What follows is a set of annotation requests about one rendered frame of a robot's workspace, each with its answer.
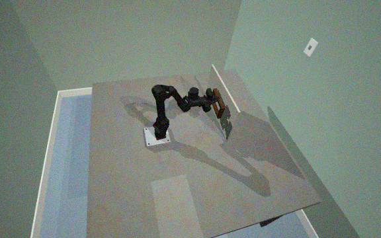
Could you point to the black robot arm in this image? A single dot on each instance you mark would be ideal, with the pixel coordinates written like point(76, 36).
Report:
point(160, 94)

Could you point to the beige flat panel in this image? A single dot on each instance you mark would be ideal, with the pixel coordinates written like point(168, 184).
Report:
point(231, 113)

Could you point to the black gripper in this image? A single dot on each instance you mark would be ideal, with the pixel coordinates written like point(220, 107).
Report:
point(209, 96)

